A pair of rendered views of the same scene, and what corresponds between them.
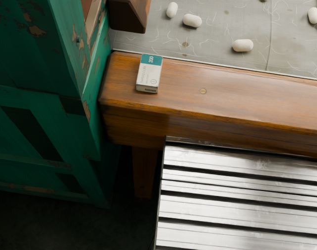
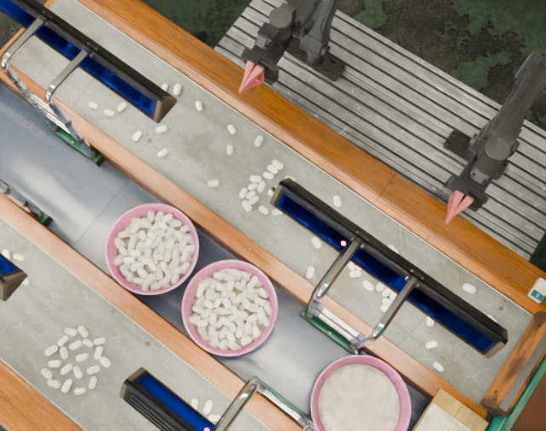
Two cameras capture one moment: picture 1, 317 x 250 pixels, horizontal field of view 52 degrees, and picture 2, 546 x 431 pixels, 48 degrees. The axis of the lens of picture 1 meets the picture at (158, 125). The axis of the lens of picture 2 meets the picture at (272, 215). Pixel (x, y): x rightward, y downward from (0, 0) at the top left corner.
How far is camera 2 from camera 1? 1.62 m
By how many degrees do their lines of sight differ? 39
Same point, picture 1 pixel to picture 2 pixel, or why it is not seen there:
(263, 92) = (479, 251)
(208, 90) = (509, 268)
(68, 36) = not seen: outside the picture
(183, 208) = (530, 229)
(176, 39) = (504, 314)
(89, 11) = not seen: outside the picture
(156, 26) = (513, 330)
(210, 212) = (517, 221)
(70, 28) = not seen: outside the picture
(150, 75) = (542, 286)
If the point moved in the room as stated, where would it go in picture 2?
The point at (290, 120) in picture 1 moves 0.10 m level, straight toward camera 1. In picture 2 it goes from (475, 230) to (507, 221)
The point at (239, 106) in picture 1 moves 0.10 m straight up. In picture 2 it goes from (497, 250) to (510, 242)
